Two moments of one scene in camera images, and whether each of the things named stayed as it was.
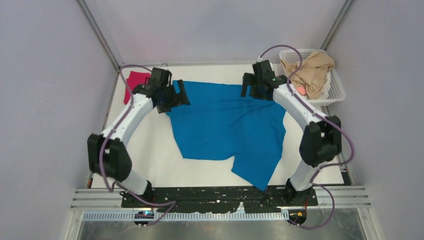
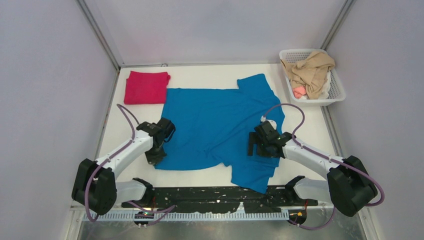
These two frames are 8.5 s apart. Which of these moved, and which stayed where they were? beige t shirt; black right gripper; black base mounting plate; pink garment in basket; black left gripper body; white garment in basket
Moved: black left gripper body; black right gripper
Stayed: pink garment in basket; white garment in basket; black base mounting plate; beige t shirt
